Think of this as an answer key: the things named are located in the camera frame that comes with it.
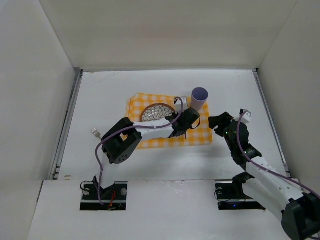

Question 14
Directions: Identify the lavender paper cup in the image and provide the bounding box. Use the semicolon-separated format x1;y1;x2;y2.
190;87;209;111

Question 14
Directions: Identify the patterned ceramic plate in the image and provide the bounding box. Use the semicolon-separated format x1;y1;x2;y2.
140;103;175;122

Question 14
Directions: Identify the yellow white checkered cloth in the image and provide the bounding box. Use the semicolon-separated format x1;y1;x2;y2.
125;93;213;149

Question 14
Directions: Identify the silver copper fork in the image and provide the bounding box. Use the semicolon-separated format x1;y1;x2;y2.
91;128;101;139

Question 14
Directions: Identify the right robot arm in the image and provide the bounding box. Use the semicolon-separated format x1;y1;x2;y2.
208;109;320;240

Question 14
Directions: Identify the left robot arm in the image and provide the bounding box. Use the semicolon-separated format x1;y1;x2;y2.
94;107;200;193

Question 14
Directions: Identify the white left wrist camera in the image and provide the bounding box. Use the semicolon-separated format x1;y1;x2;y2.
173;96;188;113

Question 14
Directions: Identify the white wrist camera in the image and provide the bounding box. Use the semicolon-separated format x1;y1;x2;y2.
239;109;252;124
173;96;188;113

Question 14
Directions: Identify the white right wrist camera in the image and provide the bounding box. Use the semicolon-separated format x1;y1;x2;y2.
239;109;252;124

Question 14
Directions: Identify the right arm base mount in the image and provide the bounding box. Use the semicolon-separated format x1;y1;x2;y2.
214;172;266;211

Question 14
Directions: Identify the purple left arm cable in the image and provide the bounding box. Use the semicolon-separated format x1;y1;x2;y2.
94;96;185;206

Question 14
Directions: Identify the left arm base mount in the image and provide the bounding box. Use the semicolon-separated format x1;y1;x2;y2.
80;177;128;211

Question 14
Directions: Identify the left aluminium table rail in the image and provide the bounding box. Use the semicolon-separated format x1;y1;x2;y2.
46;67;83;181

